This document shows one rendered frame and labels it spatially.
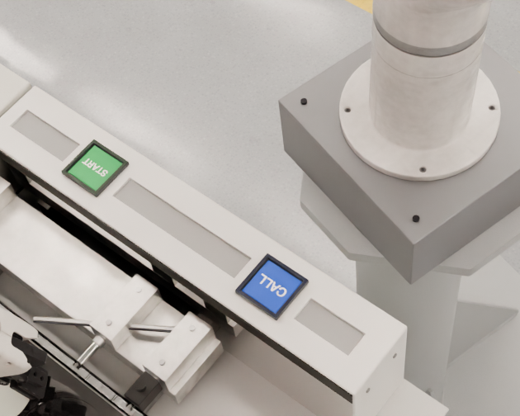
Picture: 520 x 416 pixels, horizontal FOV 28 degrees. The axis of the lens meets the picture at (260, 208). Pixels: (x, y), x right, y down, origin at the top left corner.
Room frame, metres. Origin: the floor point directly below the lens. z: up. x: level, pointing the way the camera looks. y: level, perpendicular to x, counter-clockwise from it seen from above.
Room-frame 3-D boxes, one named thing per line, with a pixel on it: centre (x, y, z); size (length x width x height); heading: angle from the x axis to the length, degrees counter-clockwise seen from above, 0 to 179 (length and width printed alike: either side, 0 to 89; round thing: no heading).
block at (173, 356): (0.48, 0.11, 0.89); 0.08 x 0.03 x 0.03; 133
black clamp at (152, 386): (0.44, 0.16, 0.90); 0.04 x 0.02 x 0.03; 133
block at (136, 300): (0.54, 0.17, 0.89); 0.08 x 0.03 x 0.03; 133
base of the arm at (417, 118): (0.72, -0.21, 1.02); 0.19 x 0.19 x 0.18
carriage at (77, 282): (0.60, 0.22, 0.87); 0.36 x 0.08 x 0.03; 43
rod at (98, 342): (0.50, 0.21, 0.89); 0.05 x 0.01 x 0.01; 133
